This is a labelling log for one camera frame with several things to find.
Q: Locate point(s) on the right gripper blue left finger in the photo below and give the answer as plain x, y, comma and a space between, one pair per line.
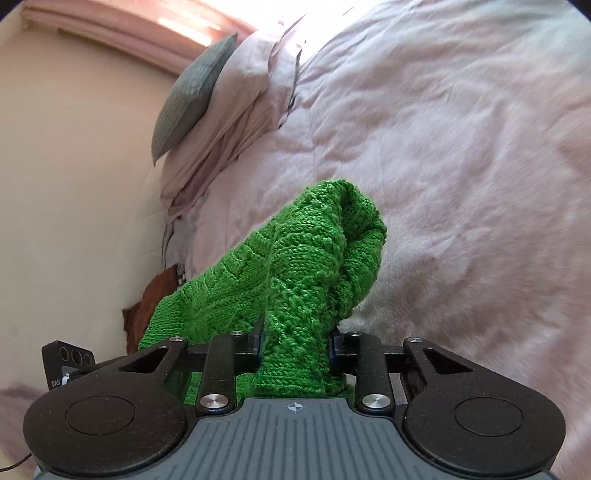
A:
228, 356

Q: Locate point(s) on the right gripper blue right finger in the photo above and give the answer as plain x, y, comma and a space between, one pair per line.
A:
361, 355

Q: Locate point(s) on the green knitted vest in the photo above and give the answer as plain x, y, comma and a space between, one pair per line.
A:
300, 274

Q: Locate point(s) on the brown garment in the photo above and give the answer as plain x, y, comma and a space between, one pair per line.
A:
136, 318

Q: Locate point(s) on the grey checked pillow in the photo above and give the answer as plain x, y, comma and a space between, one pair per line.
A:
189, 96

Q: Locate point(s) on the pink grey bed quilt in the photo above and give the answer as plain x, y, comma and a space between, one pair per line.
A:
468, 124

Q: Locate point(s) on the pink pillow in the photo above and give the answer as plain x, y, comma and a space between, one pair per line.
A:
221, 115

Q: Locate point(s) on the pink curtain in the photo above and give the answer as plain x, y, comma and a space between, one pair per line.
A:
166, 34

